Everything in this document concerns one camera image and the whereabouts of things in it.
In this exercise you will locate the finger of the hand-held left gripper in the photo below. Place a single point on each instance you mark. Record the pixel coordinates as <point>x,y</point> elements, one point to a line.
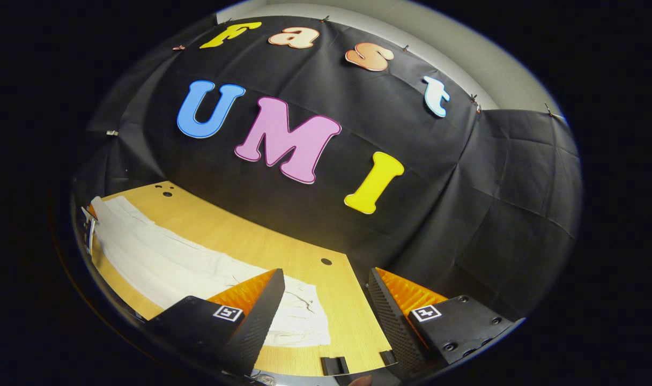
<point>91,213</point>

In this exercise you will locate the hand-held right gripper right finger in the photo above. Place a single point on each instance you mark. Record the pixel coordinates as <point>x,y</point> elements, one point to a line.
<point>390,321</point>

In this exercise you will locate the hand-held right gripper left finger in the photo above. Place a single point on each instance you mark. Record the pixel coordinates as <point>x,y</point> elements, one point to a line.
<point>259,321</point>

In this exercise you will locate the white jeans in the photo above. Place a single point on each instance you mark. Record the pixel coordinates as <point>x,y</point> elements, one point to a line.
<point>165,257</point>

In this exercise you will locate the black table edge clamp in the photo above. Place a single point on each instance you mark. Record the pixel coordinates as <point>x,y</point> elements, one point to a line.
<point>388,357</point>
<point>334,365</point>

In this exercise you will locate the black backdrop cloth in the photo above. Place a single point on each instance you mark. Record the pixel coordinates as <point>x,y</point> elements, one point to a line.
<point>412,203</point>

